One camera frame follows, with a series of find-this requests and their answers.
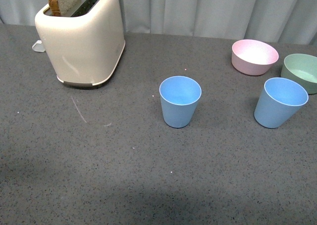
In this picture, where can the light blue plastic cup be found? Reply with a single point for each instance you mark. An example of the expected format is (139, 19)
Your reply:
(179, 97)

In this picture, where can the white two-slot toaster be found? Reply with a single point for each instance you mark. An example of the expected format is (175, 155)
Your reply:
(84, 48)

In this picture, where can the pink plastic bowl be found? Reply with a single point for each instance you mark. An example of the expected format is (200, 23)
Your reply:
(253, 57)

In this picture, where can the green plastic bowl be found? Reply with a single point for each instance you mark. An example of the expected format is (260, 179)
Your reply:
(301, 68)

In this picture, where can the grey-white curtain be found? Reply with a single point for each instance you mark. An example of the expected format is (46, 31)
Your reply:
(283, 21)

